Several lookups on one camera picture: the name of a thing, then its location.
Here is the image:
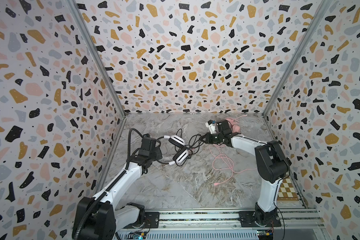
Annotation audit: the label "white black headphones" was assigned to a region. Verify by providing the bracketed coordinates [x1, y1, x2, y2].
[156, 135, 191, 167]

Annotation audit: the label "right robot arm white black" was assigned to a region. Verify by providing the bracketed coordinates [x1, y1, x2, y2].
[202, 120, 290, 227]

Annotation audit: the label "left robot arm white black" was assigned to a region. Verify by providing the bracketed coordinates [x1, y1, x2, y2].
[72, 135, 162, 240]

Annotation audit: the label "pink headphones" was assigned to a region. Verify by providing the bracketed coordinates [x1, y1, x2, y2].
[226, 115, 247, 133]

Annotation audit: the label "wooden checkerboard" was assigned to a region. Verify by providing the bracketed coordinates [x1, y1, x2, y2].
[278, 178, 299, 201]

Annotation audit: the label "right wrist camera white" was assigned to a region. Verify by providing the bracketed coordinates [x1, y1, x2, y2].
[205, 120, 219, 134]

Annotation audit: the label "pink headphone cable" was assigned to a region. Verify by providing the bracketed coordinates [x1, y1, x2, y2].
[208, 143, 259, 186]

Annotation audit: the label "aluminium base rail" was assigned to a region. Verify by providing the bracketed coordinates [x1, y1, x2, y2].
[70, 208, 329, 240]

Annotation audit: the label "left corner aluminium post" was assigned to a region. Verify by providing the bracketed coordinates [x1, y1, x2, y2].
[66, 0, 127, 118]

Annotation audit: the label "corner aluminium post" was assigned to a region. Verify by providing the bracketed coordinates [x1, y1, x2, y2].
[66, 0, 127, 118]
[262, 0, 332, 118]

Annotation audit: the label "right corner aluminium post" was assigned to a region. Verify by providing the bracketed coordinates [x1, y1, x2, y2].
[262, 0, 332, 118]

